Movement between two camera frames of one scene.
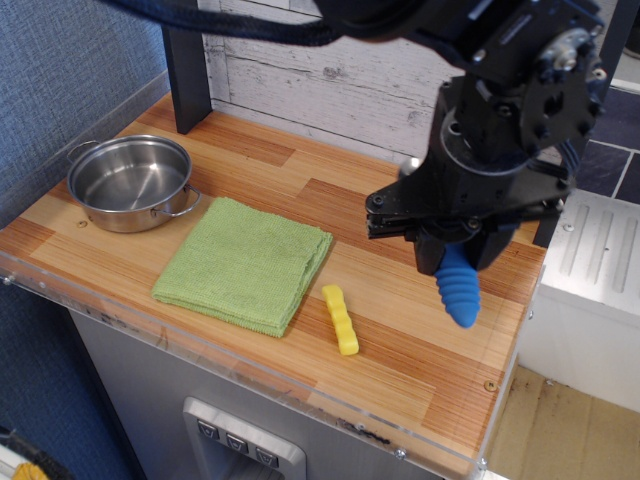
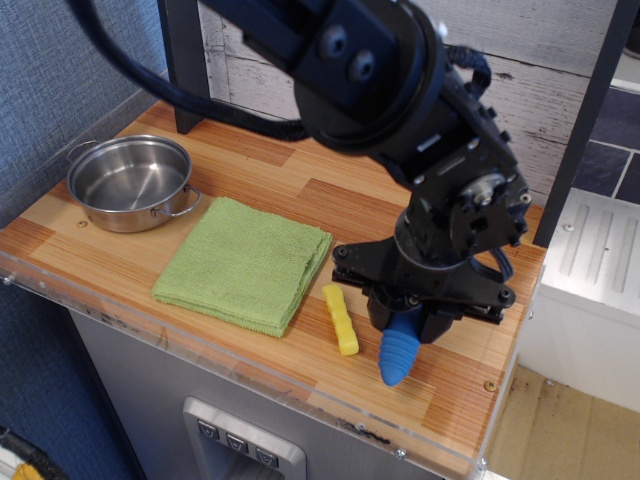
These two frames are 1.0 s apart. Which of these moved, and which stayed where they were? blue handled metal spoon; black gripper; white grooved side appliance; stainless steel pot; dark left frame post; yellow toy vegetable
Moved: black gripper; blue handled metal spoon
Stayed: yellow toy vegetable; white grooved side appliance; stainless steel pot; dark left frame post
